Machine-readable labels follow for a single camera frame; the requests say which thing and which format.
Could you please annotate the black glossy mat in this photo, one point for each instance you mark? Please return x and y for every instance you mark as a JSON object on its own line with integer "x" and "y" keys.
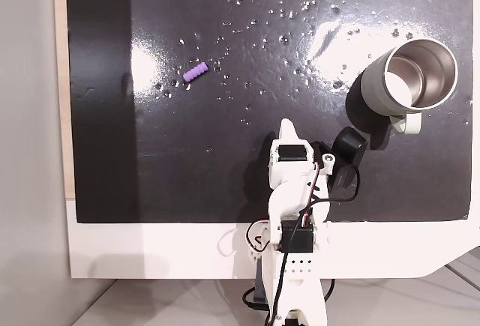
{"x": 225, "y": 161}

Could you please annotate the grey steel mug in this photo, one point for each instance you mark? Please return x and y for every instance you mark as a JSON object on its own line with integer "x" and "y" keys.
{"x": 375, "y": 82}

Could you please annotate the purple ribbed pen grip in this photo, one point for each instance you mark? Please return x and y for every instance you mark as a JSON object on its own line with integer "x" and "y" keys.
{"x": 195, "y": 71}

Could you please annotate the grey table clamp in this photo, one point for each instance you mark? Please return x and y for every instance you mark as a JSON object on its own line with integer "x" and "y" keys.
{"x": 260, "y": 285}

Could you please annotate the white table board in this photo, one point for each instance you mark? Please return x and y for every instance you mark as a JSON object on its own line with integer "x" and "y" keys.
{"x": 150, "y": 247}

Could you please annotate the light wooden board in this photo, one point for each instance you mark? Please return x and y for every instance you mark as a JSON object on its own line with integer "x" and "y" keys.
{"x": 62, "y": 78}

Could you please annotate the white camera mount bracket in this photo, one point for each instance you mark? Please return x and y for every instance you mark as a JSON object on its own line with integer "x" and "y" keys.
{"x": 328, "y": 163}

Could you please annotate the black oval camera box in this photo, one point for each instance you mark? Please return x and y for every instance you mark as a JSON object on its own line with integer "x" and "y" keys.
{"x": 347, "y": 150}

